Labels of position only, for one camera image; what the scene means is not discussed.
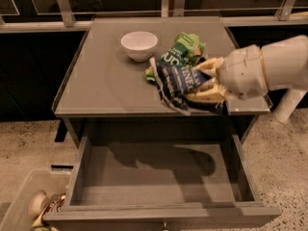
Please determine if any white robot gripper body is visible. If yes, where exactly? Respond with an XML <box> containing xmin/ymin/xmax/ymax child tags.
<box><xmin>218</xmin><ymin>45</ymin><xmax>268</xmax><ymax>100</ymax></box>

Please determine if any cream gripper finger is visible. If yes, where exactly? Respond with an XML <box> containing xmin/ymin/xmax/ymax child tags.
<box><xmin>194</xmin><ymin>57</ymin><xmax>224</xmax><ymax>78</ymax></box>
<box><xmin>185</xmin><ymin>84</ymin><xmax>228</xmax><ymax>103</ymax></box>

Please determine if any blue kettle chip bag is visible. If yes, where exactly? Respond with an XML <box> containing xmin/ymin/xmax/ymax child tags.
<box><xmin>149</xmin><ymin>58</ymin><xmax>224</xmax><ymax>116</ymax></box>

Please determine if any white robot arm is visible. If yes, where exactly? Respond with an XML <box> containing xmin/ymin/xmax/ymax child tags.
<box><xmin>185</xmin><ymin>36</ymin><xmax>308</xmax><ymax>122</ymax></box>

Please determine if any green chip bag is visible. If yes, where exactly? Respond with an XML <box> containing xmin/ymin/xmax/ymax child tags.
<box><xmin>158</xmin><ymin>32</ymin><xmax>205</xmax><ymax>68</ymax></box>

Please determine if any grey cabinet counter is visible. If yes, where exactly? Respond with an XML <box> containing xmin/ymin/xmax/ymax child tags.
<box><xmin>53</xmin><ymin>17</ymin><xmax>270</xmax><ymax>143</ymax></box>

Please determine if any open grey top drawer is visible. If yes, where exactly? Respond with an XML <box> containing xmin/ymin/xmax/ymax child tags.
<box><xmin>45</xmin><ymin>137</ymin><xmax>281</xmax><ymax>231</ymax></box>

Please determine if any white ceramic bowl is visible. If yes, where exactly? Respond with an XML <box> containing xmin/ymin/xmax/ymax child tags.
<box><xmin>120</xmin><ymin>31</ymin><xmax>158</xmax><ymax>62</ymax></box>

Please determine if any brown snack packet in bin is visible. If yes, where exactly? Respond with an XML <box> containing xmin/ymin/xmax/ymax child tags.
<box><xmin>32</xmin><ymin>193</ymin><xmax>65</xmax><ymax>231</ymax></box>

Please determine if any metal glass railing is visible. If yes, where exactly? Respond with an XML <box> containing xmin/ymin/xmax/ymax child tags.
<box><xmin>0</xmin><ymin>0</ymin><xmax>308</xmax><ymax>33</ymax></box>

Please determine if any beige cup in bin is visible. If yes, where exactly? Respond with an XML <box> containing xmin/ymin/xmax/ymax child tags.
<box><xmin>28</xmin><ymin>190</ymin><xmax>50</xmax><ymax>220</ymax></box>

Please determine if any clear plastic storage bin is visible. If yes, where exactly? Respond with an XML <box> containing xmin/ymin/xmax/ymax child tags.
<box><xmin>0</xmin><ymin>168</ymin><xmax>71</xmax><ymax>231</ymax></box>

